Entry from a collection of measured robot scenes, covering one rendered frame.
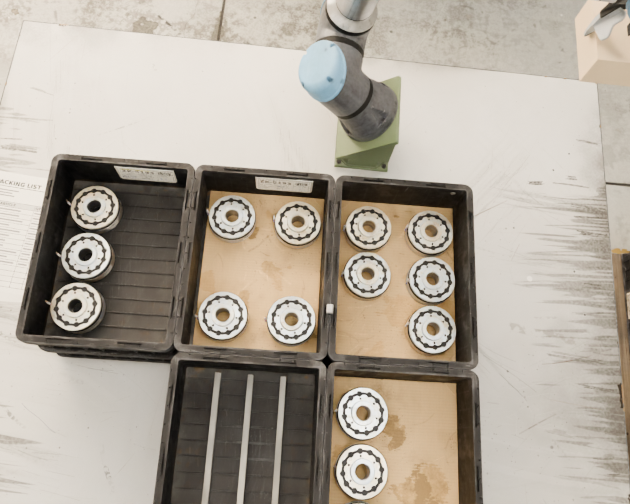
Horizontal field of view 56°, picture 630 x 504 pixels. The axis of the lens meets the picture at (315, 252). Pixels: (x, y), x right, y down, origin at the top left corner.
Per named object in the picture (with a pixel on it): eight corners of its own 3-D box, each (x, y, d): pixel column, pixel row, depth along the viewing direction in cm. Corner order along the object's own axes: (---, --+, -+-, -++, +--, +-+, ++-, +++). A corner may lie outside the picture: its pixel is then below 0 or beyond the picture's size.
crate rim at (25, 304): (56, 157, 127) (52, 152, 125) (197, 168, 129) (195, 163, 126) (18, 343, 115) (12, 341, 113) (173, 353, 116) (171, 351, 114)
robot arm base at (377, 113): (345, 98, 153) (323, 78, 146) (397, 77, 145) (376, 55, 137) (345, 149, 148) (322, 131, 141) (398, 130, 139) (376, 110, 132)
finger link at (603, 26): (578, 48, 119) (624, 25, 112) (576, 23, 121) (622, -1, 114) (586, 54, 121) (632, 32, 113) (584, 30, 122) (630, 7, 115)
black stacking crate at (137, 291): (72, 177, 136) (54, 154, 126) (201, 187, 138) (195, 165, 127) (37, 350, 124) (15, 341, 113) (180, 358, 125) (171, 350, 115)
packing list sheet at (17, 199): (-16, 169, 147) (-17, 168, 147) (78, 178, 148) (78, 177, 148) (-51, 297, 137) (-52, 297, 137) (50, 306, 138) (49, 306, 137)
